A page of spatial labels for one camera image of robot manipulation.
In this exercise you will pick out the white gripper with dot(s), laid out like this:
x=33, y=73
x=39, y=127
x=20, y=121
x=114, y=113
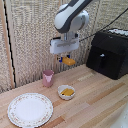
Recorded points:
x=64, y=45

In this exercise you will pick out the golden bread piece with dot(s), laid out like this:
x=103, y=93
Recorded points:
x=69, y=61

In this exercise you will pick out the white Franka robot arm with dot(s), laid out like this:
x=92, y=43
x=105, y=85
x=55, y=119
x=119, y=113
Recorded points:
x=69, y=16

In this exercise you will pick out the bread piece in bowl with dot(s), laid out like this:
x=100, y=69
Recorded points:
x=67, y=92

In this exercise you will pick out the white floral-rimmed plate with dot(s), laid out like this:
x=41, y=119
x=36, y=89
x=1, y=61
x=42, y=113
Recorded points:
x=30, y=109

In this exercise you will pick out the pink cup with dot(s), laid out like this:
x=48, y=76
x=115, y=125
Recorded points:
x=48, y=78

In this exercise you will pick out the small white bowl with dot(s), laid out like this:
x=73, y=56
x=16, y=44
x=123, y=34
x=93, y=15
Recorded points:
x=66, y=92

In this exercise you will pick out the black toaster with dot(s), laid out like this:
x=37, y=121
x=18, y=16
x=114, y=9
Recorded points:
x=109, y=54

